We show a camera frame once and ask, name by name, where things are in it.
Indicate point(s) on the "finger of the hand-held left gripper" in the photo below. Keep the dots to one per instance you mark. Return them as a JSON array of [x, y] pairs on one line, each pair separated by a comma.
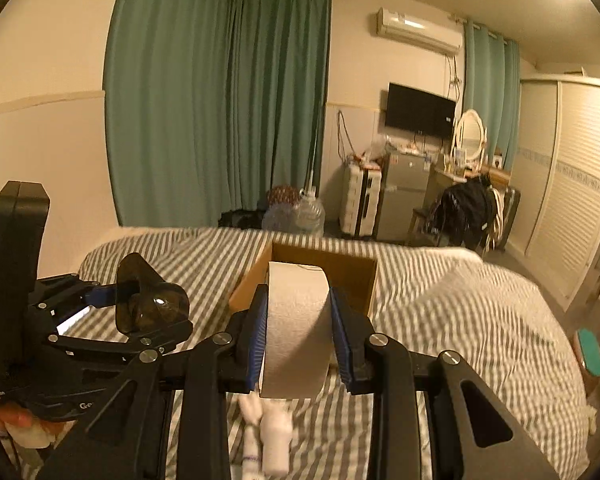
[[145, 342], [97, 295]]

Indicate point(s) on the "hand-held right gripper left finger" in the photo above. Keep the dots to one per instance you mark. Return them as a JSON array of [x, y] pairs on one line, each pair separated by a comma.
[[258, 340]]

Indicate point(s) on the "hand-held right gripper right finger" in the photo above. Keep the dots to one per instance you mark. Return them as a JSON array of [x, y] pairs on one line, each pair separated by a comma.
[[339, 335]]

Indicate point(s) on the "dark swimming goggles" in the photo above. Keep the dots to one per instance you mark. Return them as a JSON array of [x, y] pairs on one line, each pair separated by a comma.
[[152, 305]]

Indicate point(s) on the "white toilet paper roll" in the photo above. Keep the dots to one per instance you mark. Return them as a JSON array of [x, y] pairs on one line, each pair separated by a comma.
[[295, 330]]

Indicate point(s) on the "brown cardboard box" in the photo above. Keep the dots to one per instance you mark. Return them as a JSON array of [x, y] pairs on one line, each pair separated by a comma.
[[352, 280]]

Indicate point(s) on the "person's left hand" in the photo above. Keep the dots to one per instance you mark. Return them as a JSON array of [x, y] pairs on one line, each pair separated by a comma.
[[15, 416]]

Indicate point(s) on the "wide white bottle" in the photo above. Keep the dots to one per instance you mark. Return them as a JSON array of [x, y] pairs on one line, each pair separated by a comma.
[[276, 435]]

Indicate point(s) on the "slim white bottle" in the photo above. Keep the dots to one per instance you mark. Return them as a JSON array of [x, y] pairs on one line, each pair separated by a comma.
[[250, 440]]

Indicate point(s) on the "grey striped bed sheet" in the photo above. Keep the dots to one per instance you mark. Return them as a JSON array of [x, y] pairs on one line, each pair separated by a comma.
[[455, 320]]

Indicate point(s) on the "clear water jug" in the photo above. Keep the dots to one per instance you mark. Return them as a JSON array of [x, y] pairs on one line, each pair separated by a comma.
[[280, 220], [311, 215]]

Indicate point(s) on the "black bag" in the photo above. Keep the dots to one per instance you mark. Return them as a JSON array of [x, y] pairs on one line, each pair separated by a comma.
[[240, 219]]

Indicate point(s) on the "white suitcase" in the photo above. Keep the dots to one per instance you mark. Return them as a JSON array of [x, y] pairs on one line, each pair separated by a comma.
[[357, 200]]

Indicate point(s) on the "wooden chair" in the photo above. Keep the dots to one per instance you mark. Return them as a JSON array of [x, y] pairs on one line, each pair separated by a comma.
[[420, 217]]

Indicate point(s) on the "brown woven basket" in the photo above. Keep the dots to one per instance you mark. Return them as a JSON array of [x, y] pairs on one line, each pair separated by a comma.
[[282, 194]]

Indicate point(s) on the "silver mini fridge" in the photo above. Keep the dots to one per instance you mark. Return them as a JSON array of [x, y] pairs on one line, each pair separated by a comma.
[[402, 195]]

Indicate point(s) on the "black clothes pile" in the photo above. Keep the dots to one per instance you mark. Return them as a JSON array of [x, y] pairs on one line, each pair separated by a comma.
[[462, 207]]

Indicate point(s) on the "dark green suitcase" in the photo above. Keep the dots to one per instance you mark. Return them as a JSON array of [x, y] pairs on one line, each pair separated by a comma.
[[511, 212]]

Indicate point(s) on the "wide green curtain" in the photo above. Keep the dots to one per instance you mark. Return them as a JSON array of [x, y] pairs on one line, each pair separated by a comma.
[[170, 90]]

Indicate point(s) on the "wooden dressing table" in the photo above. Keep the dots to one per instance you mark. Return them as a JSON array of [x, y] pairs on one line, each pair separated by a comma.
[[497, 176]]

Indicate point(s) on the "white oval vanity mirror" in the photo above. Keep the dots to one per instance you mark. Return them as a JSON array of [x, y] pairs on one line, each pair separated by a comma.
[[470, 132]]

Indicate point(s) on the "green corner curtain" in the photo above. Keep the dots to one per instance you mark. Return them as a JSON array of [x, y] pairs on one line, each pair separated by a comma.
[[280, 95]]

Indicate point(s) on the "teal round lid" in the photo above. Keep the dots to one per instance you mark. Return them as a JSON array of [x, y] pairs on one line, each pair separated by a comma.
[[591, 352]]

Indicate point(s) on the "white louvred wardrobe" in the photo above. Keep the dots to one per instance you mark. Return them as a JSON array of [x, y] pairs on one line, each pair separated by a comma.
[[570, 180]]

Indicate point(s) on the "narrow green curtain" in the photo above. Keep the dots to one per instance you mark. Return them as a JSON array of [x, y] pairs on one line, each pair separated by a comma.
[[490, 95]]

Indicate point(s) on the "white air conditioner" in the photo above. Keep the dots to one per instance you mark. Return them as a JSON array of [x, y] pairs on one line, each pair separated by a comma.
[[417, 27]]

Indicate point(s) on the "black wall television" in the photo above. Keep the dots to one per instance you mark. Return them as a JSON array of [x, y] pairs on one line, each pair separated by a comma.
[[417, 110]]

